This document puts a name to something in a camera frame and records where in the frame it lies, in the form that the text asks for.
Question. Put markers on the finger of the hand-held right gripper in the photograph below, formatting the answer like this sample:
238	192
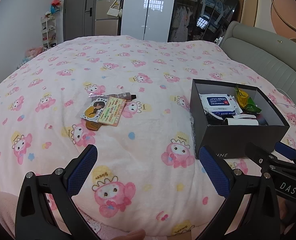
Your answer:
285	150
256	152

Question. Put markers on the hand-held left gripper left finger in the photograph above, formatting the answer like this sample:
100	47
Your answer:
83	171

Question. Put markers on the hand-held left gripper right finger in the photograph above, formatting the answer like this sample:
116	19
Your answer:
212	172

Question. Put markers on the black cardboard box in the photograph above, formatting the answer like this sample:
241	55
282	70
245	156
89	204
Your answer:
237	137

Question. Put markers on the brown wooden comb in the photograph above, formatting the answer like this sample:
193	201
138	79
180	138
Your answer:
93	125

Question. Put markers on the person's right hand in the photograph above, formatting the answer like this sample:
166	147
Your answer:
287	212

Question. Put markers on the white plastic device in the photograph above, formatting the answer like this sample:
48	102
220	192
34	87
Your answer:
242	122

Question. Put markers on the green candy wrapper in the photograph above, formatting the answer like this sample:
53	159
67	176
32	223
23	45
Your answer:
252	106

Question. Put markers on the blue wet wipes packet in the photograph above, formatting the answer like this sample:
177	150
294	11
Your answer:
225	112

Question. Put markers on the yellow candy wrapper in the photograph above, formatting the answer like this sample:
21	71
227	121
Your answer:
241	96

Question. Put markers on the cartoon girl sticker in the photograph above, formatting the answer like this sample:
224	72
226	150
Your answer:
93	110

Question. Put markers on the white wet wipes packet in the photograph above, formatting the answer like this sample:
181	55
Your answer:
217	101

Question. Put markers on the brown cosmetic tube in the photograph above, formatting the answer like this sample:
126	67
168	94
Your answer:
123	96

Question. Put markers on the grey padded headboard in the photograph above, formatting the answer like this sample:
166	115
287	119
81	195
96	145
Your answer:
262	55

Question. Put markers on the pink cartoon printed blanket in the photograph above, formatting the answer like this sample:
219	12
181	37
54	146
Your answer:
138	80

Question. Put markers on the white power plug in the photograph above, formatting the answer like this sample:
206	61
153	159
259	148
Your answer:
219	40

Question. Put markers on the pink toy pile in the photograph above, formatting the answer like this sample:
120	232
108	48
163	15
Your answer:
34	52

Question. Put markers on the white shelf rack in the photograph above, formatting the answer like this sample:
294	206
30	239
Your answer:
48	33

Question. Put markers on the beige drawer cabinet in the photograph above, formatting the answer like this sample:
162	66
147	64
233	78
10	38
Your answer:
104	26

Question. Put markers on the black oval mirror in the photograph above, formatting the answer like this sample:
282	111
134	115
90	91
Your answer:
225	7

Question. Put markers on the dark glass door cabinet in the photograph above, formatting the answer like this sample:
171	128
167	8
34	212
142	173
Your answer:
185	10

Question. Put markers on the white handbag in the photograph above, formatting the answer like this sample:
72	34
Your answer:
112	11

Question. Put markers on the red and blue plush toy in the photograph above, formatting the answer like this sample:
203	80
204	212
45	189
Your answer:
56	6

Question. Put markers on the white glossy wardrobe door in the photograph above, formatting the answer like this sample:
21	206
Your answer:
148	10

